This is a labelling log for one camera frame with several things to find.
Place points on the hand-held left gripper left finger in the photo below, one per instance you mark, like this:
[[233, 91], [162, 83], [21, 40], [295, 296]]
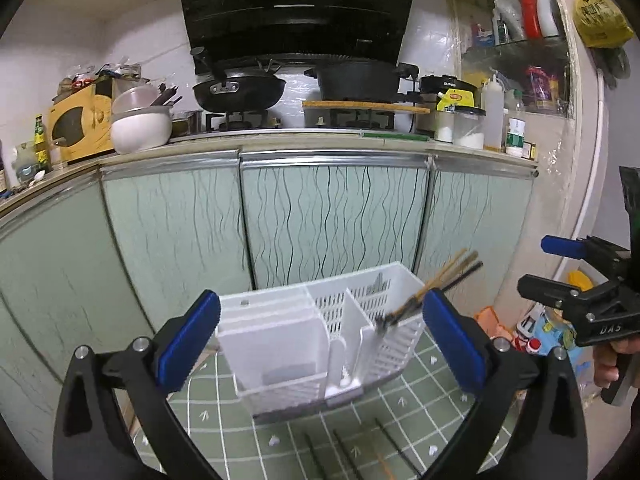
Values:
[[187, 340]]

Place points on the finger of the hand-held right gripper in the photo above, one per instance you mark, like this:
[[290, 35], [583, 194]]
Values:
[[545, 290], [560, 246]]

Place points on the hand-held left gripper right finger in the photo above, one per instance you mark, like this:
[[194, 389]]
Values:
[[452, 340]]

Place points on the black chopstick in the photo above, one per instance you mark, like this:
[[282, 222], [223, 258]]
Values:
[[397, 447], [465, 274], [346, 455], [315, 457]]

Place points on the wooden chopstick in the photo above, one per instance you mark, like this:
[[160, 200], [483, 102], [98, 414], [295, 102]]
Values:
[[462, 266], [450, 268], [383, 467]]

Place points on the white plastic utensil holder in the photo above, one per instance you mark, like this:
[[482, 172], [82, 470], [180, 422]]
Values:
[[280, 345]]

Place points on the person's right hand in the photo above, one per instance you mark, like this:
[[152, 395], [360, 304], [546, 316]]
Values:
[[605, 365]]

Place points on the orange plastic bag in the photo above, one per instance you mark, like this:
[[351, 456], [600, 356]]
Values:
[[492, 322]]

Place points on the dark sauce bottle red cap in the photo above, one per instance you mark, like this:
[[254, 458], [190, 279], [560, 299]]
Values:
[[534, 345]]

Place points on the blue plastic container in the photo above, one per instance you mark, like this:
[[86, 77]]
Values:
[[565, 345]]

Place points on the green checked tablecloth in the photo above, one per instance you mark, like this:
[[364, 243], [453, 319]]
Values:
[[225, 410]]

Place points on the white pipe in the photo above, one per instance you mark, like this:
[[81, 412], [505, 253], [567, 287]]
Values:
[[595, 160]]

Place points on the small yellow label jar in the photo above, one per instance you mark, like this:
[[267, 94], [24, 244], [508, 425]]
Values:
[[530, 151]]

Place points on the green label plastic bottle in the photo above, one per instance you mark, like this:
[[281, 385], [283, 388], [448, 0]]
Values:
[[515, 135]]

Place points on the white squeeze bottle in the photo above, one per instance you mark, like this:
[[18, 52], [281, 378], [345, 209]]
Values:
[[494, 120]]

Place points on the clear seasoning jar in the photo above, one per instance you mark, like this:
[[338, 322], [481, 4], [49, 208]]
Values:
[[470, 135], [444, 130]]

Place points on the pink packet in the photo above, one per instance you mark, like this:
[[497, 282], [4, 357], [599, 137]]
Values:
[[542, 90]]

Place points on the black kitchen appliance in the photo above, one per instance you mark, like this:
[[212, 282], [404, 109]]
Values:
[[447, 82]]

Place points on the white cooker pot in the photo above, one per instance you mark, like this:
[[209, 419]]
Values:
[[140, 132]]

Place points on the red plastic bottle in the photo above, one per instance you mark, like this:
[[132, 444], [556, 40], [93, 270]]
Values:
[[531, 15]]

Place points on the yellow plastic bag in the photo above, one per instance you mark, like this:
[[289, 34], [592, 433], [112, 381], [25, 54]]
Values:
[[600, 15]]

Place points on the white plastic bottle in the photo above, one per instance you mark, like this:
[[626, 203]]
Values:
[[547, 10]]

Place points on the yellow cardboard box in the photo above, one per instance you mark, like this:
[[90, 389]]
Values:
[[75, 130]]

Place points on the round wooden board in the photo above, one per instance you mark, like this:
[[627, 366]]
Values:
[[365, 107]]

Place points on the green glass bottle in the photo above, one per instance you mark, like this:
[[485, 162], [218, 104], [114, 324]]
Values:
[[41, 147]]

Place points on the black wok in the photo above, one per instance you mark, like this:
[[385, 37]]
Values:
[[240, 92]]

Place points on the black cooking pot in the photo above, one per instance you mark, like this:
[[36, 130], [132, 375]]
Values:
[[360, 80]]

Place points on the black range hood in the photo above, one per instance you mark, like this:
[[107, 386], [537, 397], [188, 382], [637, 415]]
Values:
[[300, 5]]

